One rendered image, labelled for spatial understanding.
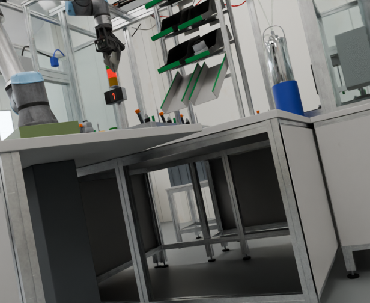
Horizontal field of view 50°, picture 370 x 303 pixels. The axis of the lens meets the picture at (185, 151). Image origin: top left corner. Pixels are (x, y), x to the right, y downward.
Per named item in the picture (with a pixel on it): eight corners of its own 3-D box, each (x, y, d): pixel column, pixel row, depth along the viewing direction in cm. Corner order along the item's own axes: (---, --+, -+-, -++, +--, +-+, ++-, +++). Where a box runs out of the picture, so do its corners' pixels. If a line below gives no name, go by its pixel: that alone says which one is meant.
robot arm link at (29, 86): (17, 104, 143) (9, 68, 144) (15, 113, 154) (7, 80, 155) (51, 99, 148) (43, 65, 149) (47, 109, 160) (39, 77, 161)
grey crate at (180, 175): (226, 176, 379) (220, 152, 381) (169, 187, 407) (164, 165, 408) (239, 172, 417) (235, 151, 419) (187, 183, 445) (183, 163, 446)
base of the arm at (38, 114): (25, 128, 139) (19, 101, 140) (13, 139, 151) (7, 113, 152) (66, 123, 149) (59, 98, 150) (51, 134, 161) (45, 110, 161)
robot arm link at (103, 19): (101, 23, 190) (115, 17, 186) (103, 32, 189) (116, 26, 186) (90, 19, 183) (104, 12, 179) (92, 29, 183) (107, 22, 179)
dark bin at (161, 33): (173, 31, 183) (166, 16, 181) (152, 41, 191) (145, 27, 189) (199, 18, 204) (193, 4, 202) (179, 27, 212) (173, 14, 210)
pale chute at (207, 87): (218, 98, 173) (212, 91, 170) (193, 106, 180) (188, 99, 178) (230, 59, 190) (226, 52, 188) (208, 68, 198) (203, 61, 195)
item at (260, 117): (279, 116, 146) (277, 108, 146) (2, 186, 212) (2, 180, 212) (326, 126, 273) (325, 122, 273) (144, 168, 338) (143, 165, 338)
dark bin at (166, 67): (180, 65, 182) (173, 50, 180) (159, 74, 190) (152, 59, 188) (205, 48, 203) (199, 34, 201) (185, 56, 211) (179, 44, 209)
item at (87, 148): (-6, 152, 96) (-8, 140, 96) (-67, 192, 163) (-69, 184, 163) (202, 130, 142) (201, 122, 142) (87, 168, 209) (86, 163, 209)
